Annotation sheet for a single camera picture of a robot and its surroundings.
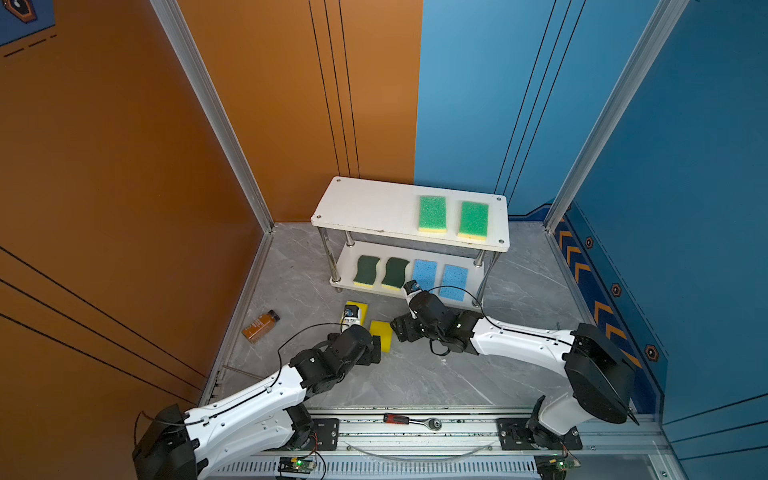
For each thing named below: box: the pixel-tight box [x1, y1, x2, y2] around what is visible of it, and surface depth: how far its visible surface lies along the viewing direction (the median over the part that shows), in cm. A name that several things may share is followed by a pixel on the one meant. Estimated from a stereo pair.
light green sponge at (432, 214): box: [419, 196, 447, 233], surface depth 74 cm
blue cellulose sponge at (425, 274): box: [412, 259, 438, 291], surface depth 98 cm
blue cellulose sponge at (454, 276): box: [440, 264, 469, 302], surface depth 96 cm
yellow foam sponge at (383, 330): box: [369, 320, 393, 353], surface depth 89 cm
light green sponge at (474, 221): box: [457, 201, 489, 241], surface depth 72 cm
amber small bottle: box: [242, 309, 281, 344], surface depth 91 cm
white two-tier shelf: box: [311, 176, 510, 305], surface depth 81 cm
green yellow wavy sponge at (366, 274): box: [353, 255, 380, 289], surface depth 97 cm
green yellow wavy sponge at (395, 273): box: [381, 257, 410, 292], surface depth 98 cm
